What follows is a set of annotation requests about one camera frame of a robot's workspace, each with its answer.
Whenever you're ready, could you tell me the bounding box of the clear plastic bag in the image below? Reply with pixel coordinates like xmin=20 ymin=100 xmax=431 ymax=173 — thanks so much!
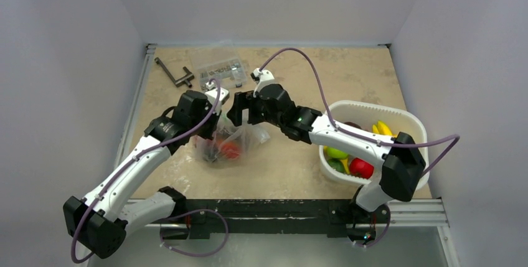
xmin=192 ymin=113 xmax=270 ymax=163

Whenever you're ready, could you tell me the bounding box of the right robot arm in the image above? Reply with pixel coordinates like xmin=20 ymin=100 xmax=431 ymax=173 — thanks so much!
xmin=227 ymin=84 xmax=426 ymax=222

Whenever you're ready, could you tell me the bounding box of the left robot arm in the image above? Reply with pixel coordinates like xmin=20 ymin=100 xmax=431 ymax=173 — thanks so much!
xmin=63 ymin=88 xmax=229 ymax=264

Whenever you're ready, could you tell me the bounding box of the light green fake apple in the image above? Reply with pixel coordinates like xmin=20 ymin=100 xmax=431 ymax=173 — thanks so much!
xmin=323 ymin=146 xmax=349 ymax=160

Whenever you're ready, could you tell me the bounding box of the dark red fake fruit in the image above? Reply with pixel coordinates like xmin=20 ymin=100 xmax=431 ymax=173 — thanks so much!
xmin=344 ymin=121 xmax=362 ymax=129

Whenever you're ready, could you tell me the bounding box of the yellow fake banana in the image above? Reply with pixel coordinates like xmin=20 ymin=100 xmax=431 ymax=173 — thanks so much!
xmin=372 ymin=120 xmax=394 ymax=136

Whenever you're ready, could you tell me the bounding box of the clear plastic screw box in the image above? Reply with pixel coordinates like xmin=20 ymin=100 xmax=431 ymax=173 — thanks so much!
xmin=189 ymin=45 xmax=247 ymax=91

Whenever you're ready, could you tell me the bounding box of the black metal T-wrench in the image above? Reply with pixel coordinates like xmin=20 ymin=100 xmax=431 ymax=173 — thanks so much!
xmin=154 ymin=57 xmax=195 ymax=88

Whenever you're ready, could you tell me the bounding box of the red apple in basket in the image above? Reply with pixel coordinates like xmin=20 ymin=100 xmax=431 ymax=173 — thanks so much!
xmin=349 ymin=158 xmax=374 ymax=179

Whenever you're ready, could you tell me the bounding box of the white plastic basket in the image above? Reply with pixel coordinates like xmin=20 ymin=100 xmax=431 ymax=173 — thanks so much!
xmin=318 ymin=100 xmax=427 ymax=186

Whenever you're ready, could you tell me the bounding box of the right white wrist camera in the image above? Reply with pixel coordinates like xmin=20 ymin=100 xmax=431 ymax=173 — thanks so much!
xmin=250 ymin=68 xmax=276 ymax=94

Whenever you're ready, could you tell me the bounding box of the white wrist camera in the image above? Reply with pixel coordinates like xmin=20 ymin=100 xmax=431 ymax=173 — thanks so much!
xmin=250 ymin=68 xmax=276 ymax=94
xmin=205 ymin=79 xmax=230 ymax=113

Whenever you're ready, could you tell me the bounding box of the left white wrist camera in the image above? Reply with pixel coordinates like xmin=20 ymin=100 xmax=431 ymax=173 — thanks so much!
xmin=205 ymin=79 xmax=230 ymax=113

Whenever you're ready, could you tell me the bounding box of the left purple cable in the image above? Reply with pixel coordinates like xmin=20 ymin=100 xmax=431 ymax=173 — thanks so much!
xmin=70 ymin=78 xmax=223 ymax=265

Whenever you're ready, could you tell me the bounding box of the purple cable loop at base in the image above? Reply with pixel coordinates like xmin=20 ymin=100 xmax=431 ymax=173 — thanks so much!
xmin=159 ymin=208 xmax=230 ymax=258

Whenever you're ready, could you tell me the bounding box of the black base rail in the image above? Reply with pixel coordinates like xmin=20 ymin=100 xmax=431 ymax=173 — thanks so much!
xmin=157 ymin=199 xmax=390 ymax=243

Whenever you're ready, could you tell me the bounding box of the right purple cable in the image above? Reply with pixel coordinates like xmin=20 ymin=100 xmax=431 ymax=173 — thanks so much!
xmin=258 ymin=47 xmax=460 ymax=176

